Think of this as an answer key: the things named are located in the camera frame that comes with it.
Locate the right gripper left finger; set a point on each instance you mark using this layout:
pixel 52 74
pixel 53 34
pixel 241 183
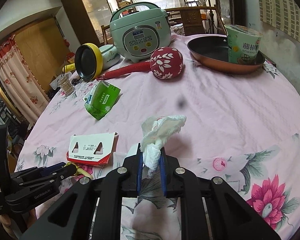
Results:
pixel 91 209

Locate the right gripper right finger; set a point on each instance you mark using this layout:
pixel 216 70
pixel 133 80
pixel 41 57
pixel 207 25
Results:
pixel 210 208

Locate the yellow green wrapper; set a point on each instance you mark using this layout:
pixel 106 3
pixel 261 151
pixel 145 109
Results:
pixel 82 171

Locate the white red small carton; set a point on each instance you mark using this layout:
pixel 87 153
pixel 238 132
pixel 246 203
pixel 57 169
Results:
pixel 93 149

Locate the white tissue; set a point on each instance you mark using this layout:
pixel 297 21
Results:
pixel 156 132

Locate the pink floral tablecloth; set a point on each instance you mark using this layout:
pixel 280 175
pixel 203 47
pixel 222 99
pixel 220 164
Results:
pixel 244 129

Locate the floral pink curtain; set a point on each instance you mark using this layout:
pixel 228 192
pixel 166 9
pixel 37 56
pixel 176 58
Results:
pixel 19 82

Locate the clear glass jar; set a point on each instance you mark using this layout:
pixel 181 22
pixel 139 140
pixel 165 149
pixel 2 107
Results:
pixel 66 85

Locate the yellow small frying pan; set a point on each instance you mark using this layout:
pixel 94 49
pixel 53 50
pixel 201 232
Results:
pixel 88 62

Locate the white ceramic lidded dish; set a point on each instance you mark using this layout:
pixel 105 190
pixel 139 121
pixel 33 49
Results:
pixel 110 56

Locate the copper frying pan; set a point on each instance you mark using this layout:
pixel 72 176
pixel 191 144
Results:
pixel 212 52

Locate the green instant noodle cup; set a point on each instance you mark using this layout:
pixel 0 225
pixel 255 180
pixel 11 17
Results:
pixel 243 44

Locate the mint green rice cooker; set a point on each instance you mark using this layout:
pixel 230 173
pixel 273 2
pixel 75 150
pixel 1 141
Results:
pixel 139 29

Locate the glass display cabinet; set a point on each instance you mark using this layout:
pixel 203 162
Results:
pixel 87 17

